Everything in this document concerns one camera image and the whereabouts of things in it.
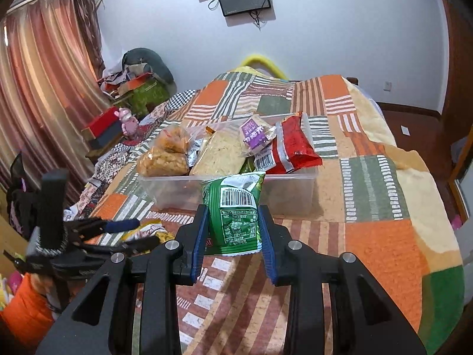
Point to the dark blue box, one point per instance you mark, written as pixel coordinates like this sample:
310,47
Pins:
110,134

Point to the yellow fried snack bag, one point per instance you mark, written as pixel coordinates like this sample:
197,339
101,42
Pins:
158,162

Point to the pale noodle snack bag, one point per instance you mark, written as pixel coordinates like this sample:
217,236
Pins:
223,155

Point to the wooden wardrobe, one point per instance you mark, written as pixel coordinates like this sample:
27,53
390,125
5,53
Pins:
456,117

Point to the clear plastic storage box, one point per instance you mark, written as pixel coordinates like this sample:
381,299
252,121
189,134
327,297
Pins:
288,195

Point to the red snack bag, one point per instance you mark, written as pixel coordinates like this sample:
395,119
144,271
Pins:
290,151

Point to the green storage bag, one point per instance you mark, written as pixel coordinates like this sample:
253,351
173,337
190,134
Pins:
143,99

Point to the red box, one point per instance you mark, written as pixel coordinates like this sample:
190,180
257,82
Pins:
99,124

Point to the pink plush toy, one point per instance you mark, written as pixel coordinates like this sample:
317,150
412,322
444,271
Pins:
129,124

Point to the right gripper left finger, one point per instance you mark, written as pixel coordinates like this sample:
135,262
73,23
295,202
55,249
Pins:
99,319

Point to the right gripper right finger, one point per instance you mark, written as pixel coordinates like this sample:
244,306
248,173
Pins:
365,318

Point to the orange snack bag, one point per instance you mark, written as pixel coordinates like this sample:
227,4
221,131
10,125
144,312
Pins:
174,139

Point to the white blue snack bag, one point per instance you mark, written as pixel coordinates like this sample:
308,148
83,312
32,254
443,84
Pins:
194,149

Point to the green snack bag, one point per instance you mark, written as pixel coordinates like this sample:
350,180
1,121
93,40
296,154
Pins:
233,216

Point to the patchwork striped bed blanket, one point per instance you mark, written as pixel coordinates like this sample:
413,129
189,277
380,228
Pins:
369,197

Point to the striped orange curtain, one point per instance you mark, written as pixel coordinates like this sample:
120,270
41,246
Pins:
49,93

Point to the purple rice cracker pack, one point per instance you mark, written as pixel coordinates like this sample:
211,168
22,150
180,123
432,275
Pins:
256,134

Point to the grey plush pillow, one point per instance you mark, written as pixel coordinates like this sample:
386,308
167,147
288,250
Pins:
142,60

